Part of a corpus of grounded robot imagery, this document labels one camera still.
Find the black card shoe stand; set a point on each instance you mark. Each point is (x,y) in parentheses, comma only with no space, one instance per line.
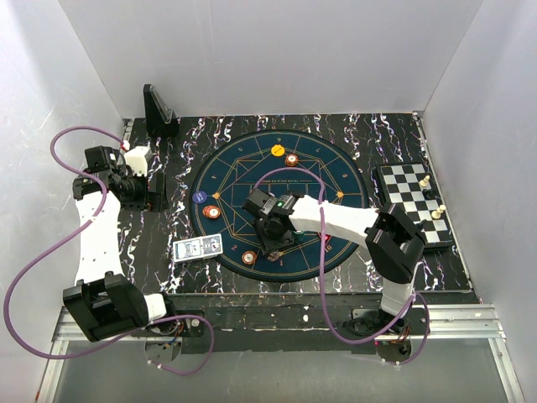
(161,120)

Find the round blue poker mat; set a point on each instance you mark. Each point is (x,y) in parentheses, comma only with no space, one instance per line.
(230,174)

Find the blue white chip stack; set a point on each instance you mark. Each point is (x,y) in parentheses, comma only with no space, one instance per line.
(273,256)

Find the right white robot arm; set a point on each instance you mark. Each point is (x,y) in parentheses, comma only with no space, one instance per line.
(395,243)

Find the red yellow chips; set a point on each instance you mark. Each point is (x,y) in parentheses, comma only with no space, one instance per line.
(291,160)
(211,212)

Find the purple small blind button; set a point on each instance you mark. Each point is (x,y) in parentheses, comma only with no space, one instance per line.
(199,197)

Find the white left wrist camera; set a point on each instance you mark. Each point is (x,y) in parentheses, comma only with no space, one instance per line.
(137,159)

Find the red yellow chip stack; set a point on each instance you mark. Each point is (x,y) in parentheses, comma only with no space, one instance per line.
(249,257)

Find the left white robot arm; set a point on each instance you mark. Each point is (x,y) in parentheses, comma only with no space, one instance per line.
(103,302)

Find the black white chessboard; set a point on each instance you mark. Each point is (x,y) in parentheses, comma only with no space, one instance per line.
(399,184)

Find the yellow round dealer button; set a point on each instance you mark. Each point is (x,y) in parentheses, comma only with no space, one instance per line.
(277,150)

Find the red black triangle marker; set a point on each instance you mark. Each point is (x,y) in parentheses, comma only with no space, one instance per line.
(328,246)

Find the aluminium frame rail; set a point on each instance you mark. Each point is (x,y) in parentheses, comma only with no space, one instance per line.
(464,358)

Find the black chess piece upper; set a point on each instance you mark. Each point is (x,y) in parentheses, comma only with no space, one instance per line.
(430,195)

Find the white chess piece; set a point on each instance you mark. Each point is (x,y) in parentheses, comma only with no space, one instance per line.
(438,212)
(424,183)

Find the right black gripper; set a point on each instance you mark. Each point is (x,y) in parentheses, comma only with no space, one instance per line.
(265,243)

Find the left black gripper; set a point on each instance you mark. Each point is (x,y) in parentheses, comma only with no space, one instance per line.
(157,201)

